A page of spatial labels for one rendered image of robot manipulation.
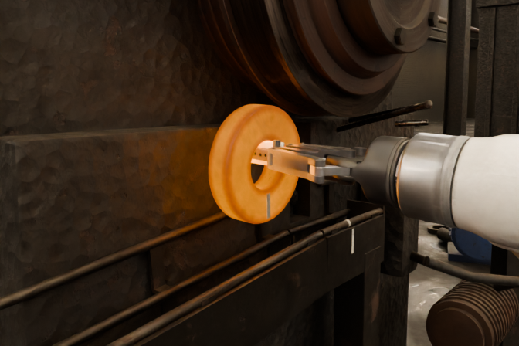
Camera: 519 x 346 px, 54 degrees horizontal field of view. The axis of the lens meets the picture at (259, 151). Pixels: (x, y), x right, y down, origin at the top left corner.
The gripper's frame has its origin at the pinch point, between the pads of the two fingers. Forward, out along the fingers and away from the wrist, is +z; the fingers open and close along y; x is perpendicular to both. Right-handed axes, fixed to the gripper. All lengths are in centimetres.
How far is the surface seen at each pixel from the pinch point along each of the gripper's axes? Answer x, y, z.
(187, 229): -10.3, -7.1, 5.8
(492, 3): 81, 430, 93
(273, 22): 16.2, 0.1, -1.4
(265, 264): -14.2, -1.3, -2.7
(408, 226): -17.9, 41.2, -4.0
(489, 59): 32, 430, 91
